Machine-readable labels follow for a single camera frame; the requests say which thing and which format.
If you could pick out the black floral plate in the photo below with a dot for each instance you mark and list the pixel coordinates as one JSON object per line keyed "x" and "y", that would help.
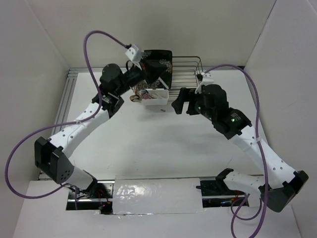
{"x": 165, "y": 76}
{"x": 157, "y": 55}

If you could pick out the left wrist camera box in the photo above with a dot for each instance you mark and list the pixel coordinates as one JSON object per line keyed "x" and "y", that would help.
{"x": 134, "y": 53}

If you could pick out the white cutlery caddy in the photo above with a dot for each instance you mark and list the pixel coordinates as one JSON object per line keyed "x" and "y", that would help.
{"x": 154, "y": 102}

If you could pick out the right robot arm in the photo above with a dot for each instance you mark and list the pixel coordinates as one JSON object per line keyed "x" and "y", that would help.
{"x": 283, "y": 182}

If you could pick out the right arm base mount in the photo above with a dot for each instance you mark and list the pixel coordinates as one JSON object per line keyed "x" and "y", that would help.
{"x": 216, "y": 194}

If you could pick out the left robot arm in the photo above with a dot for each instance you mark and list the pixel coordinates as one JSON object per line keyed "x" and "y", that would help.
{"x": 52, "y": 154}

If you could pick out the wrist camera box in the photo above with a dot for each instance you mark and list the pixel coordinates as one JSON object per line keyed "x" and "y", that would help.
{"x": 204, "y": 80}
{"x": 134, "y": 53}

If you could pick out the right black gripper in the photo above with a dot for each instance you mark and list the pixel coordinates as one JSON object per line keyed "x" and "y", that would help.
{"x": 183, "y": 94}

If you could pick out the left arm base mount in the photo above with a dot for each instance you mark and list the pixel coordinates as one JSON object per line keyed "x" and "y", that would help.
{"x": 100, "y": 201}

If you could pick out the rear black floral plate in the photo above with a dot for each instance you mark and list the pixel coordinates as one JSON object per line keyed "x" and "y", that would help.
{"x": 157, "y": 55}

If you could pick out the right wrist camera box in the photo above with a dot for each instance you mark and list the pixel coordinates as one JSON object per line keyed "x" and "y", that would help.
{"x": 204, "y": 80}

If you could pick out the grey wire dish rack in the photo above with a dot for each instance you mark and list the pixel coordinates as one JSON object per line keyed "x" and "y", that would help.
{"x": 184, "y": 73}

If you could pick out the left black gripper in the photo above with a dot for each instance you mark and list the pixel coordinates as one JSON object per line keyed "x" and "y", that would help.
{"x": 150, "y": 71}

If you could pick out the front black floral plate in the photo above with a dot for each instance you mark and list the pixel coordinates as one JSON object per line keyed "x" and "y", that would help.
{"x": 165, "y": 76}

